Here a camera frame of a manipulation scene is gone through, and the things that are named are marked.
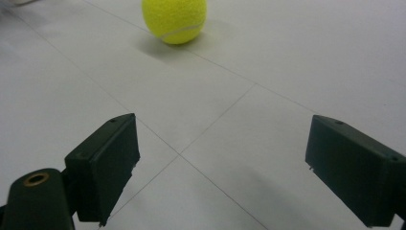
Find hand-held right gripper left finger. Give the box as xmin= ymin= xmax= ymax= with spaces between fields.
xmin=64 ymin=112 xmax=141 ymax=227

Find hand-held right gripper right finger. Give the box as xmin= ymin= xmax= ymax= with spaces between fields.
xmin=304 ymin=114 xmax=406 ymax=228

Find yellow tennis ball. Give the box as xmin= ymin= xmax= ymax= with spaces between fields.
xmin=141 ymin=0 xmax=208 ymax=45

